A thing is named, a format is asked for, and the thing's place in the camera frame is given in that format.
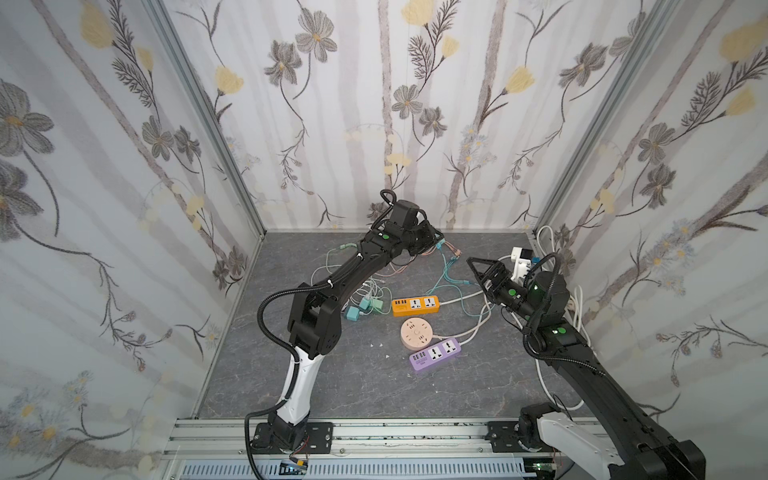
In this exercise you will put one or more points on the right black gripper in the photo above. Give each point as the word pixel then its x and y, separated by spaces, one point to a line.
pixel 492 278

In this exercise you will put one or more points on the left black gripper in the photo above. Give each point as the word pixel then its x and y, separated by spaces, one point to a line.
pixel 428 238

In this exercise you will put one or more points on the orange power strip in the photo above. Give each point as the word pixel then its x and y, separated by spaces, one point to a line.
pixel 409 307

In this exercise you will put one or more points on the teal charger plug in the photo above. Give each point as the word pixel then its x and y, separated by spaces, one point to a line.
pixel 352 313

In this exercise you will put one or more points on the purple power strip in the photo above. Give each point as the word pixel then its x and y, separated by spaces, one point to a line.
pixel 435 354

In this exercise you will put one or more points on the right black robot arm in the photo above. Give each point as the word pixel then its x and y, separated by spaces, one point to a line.
pixel 638 447

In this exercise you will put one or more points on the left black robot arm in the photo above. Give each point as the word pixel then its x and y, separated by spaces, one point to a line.
pixel 315 319

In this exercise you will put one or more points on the round pink power socket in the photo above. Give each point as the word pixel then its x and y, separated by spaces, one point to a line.
pixel 416 333

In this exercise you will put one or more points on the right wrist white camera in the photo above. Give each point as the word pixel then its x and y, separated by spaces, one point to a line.
pixel 521 263

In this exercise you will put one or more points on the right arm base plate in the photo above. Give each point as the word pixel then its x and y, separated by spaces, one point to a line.
pixel 504 437

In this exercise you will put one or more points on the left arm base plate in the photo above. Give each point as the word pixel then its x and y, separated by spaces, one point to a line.
pixel 309 439

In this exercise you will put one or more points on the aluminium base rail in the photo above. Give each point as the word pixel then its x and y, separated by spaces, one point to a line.
pixel 447 448

